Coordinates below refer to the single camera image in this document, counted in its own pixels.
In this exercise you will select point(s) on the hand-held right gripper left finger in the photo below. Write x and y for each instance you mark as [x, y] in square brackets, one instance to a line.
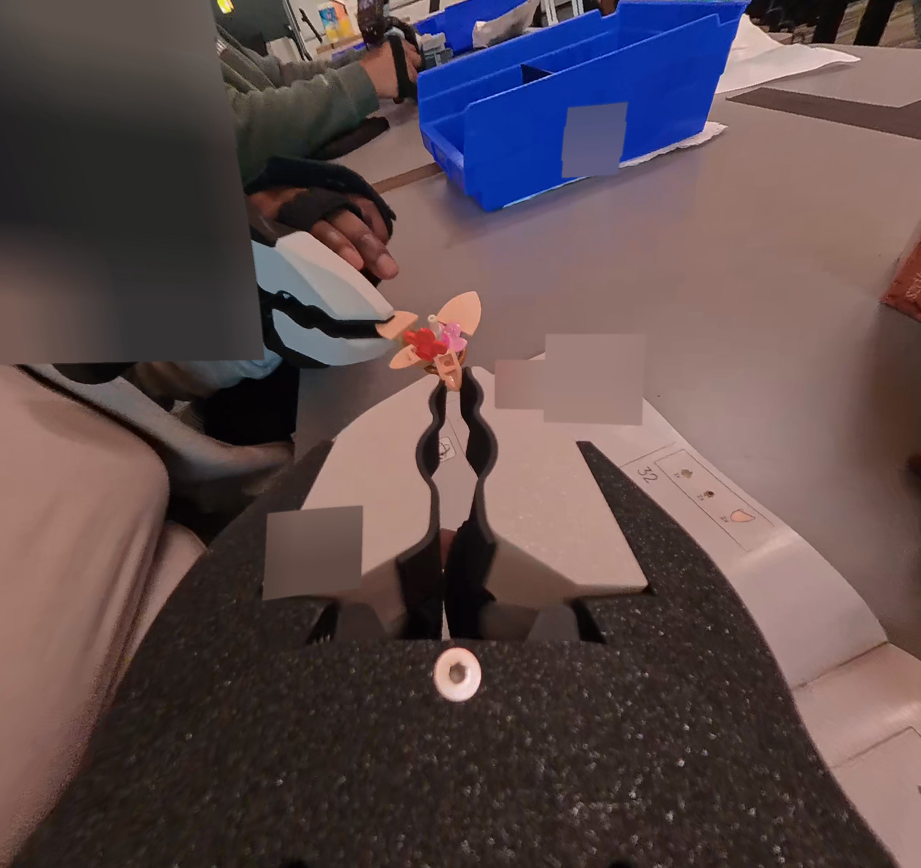
[374, 465]

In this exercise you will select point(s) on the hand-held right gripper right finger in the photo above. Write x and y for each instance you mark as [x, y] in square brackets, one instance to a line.
[547, 523]

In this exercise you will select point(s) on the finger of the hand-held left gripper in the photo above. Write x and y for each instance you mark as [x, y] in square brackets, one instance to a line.
[324, 348]
[316, 271]

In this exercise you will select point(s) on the peach petal brick flower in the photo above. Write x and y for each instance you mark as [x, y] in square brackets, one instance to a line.
[460, 310]

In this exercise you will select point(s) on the grey desk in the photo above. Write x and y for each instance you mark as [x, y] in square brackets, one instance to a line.
[647, 256]

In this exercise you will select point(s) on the dark desk cover strip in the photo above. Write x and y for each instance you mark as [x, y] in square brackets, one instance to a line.
[827, 113]

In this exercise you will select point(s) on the person's left hand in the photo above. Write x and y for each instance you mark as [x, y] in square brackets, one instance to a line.
[352, 231]

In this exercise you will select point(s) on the white instruction booklet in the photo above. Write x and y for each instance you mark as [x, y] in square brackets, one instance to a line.
[719, 523]

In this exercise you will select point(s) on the large blue plastic bin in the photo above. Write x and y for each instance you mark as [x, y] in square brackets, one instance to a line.
[518, 134]

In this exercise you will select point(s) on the yellow and blue carton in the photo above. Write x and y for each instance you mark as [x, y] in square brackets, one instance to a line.
[334, 19]

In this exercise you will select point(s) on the small blue plastic bin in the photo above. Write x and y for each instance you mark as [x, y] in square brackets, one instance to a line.
[475, 12]

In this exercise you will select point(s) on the crumpled white plastic bag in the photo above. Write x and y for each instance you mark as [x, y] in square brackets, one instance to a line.
[504, 23]

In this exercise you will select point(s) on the large white paper sheet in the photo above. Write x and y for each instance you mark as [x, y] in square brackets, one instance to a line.
[770, 62]

